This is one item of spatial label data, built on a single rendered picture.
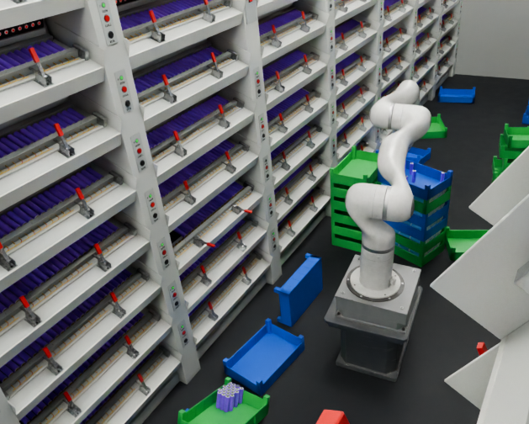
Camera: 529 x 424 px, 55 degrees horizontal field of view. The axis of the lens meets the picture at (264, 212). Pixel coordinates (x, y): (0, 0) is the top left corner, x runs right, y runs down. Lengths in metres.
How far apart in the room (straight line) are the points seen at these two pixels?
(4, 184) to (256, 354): 1.32
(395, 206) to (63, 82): 1.07
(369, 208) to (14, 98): 1.11
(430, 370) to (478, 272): 1.95
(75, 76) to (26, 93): 0.15
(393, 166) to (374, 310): 0.53
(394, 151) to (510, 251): 1.58
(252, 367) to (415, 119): 1.20
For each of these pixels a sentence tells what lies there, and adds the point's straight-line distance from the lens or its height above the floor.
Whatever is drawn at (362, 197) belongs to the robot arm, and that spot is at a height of 0.79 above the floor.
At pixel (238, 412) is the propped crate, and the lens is 2.07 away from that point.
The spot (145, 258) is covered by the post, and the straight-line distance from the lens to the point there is 1.84.
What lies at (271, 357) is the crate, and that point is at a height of 0.00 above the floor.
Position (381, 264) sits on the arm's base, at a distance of 1.89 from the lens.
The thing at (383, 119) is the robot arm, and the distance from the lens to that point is 1.99.
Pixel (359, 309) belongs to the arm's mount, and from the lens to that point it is 1.95.
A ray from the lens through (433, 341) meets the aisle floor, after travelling 2.36.
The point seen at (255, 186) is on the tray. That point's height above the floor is 0.57.
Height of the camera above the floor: 1.68
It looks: 32 degrees down
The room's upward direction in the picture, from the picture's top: 6 degrees counter-clockwise
